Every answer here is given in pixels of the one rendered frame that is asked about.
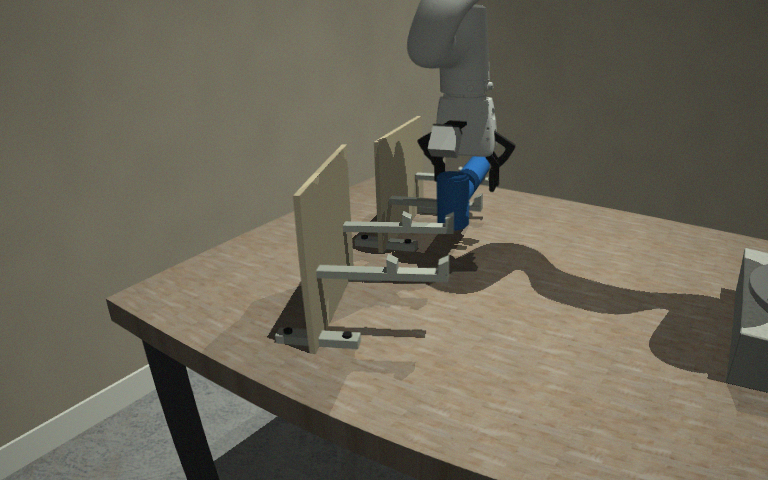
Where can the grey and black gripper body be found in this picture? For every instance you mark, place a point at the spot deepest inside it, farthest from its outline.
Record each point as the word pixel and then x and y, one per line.
pixel 475 135

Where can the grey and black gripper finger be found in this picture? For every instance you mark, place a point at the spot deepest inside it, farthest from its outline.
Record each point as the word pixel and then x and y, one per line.
pixel 439 165
pixel 496 162

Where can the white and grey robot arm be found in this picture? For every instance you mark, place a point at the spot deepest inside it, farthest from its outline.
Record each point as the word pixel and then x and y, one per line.
pixel 464 72

